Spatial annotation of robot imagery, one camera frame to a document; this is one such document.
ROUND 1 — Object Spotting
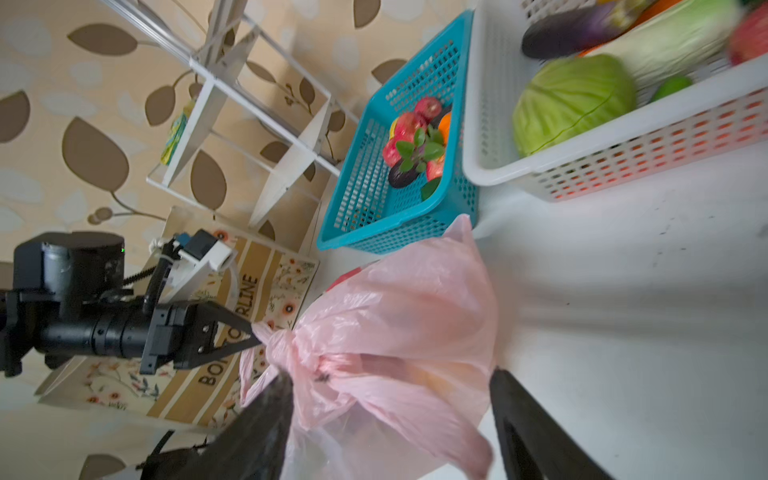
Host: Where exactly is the white two-tier shelf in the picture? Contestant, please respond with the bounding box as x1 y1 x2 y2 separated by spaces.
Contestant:
108 1 359 228

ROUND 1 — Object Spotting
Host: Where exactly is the white plastic vegetable basket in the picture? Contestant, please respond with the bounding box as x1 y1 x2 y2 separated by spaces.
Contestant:
463 1 767 202

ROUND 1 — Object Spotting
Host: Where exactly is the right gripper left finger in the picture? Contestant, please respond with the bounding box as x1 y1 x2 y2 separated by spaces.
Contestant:
140 373 293 480

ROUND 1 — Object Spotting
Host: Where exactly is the orange fruit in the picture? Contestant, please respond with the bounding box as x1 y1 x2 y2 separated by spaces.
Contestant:
438 111 452 145

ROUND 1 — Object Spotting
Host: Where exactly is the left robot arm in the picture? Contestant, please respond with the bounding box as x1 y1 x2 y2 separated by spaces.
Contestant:
1 230 260 378

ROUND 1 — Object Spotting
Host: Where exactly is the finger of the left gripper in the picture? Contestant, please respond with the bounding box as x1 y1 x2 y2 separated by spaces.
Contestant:
173 301 262 369

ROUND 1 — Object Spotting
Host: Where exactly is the teal plastic fruit basket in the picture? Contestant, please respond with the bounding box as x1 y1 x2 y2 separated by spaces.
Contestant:
317 11 479 255

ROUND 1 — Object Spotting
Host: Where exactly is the green snack bag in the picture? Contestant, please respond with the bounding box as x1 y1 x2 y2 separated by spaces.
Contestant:
160 99 196 165

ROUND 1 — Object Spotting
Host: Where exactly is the purple eggplant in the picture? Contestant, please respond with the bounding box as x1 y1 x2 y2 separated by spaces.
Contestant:
521 0 654 60

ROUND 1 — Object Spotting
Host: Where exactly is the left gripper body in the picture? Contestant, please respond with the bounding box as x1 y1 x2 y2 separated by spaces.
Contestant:
1 283 198 377

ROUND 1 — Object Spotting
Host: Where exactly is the green cabbage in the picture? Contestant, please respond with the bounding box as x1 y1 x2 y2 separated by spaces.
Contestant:
511 54 637 157

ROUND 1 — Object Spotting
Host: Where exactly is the pink plastic grocery bag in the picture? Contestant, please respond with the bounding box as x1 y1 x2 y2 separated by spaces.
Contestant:
239 214 499 479

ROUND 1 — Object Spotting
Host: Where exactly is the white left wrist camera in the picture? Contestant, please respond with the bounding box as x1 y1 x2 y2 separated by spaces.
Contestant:
145 229 239 303

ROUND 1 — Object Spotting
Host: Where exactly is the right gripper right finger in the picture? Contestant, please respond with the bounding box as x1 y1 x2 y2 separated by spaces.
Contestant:
489 368 611 479

